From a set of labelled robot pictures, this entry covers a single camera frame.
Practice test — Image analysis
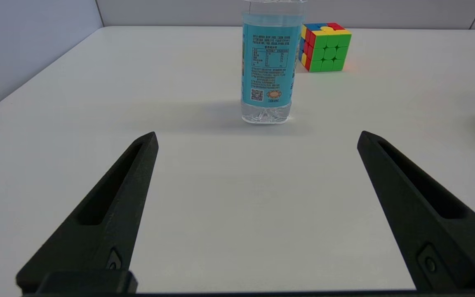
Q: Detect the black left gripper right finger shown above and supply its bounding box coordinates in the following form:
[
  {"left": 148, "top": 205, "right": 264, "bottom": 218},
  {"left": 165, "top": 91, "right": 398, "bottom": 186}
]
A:
[{"left": 357, "top": 131, "right": 475, "bottom": 291}]

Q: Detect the multicoloured puzzle cube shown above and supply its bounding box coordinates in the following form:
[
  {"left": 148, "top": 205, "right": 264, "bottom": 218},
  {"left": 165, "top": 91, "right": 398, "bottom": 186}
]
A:
[{"left": 298, "top": 22, "right": 352, "bottom": 73}]

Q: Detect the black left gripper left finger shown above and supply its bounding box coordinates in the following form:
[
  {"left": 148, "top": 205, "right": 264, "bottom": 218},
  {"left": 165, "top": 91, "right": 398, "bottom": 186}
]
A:
[{"left": 16, "top": 132, "right": 159, "bottom": 291}]

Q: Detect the clear soda water bottle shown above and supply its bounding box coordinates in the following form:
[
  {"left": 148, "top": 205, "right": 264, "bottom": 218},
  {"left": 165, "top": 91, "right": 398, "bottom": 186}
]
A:
[{"left": 241, "top": 0, "right": 306, "bottom": 125}]

